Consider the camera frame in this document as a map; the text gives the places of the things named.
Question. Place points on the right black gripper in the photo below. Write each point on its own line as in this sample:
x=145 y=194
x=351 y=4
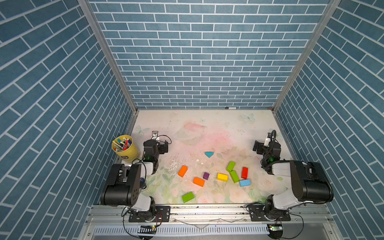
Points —
x=260 y=145

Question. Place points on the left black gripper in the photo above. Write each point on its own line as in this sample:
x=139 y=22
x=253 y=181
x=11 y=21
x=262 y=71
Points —
x=162 y=148

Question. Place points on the red block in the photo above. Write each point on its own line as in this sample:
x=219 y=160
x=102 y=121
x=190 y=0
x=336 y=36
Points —
x=244 y=173

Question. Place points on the orange block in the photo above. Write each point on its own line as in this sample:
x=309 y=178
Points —
x=182 y=171
x=199 y=182

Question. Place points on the green block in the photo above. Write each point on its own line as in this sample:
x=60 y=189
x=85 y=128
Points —
x=188 y=197
x=231 y=166
x=234 y=176

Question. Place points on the yellow block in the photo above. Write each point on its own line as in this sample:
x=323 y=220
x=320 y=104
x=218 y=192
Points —
x=222 y=177

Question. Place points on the teal triangle block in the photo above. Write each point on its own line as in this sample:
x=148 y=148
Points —
x=209 y=154

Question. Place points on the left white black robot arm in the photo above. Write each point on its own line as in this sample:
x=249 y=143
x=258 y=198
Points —
x=125 y=182

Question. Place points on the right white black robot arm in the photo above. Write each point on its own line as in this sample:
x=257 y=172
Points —
x=309 y=183

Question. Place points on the yellow pen cup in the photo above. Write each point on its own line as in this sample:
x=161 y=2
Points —
x=125 y=147

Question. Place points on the light blue block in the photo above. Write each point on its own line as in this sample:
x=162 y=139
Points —
x=245 y=183

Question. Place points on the green block front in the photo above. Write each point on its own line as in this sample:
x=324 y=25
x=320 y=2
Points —
x=188 y=197

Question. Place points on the purple cube block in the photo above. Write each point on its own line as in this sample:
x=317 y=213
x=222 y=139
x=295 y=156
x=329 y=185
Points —
x=206 y=176

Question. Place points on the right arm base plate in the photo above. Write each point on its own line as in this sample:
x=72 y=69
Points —
x=261 y=213

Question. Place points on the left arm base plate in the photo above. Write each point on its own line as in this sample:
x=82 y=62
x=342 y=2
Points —
x=157 y=214

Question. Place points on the aluminium front rail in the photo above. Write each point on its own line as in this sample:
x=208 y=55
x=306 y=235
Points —
x=211 y=222

